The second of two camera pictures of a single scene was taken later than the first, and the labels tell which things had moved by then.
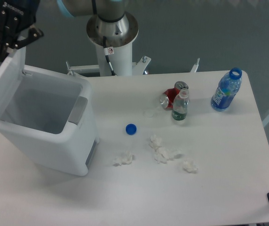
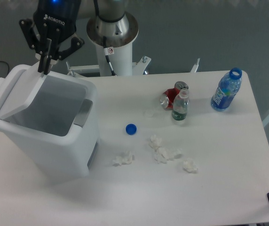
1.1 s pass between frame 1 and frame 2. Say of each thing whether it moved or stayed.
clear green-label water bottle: stayed
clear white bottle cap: stayed
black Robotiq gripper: moved
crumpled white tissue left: stayed
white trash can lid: moved
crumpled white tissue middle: stayed
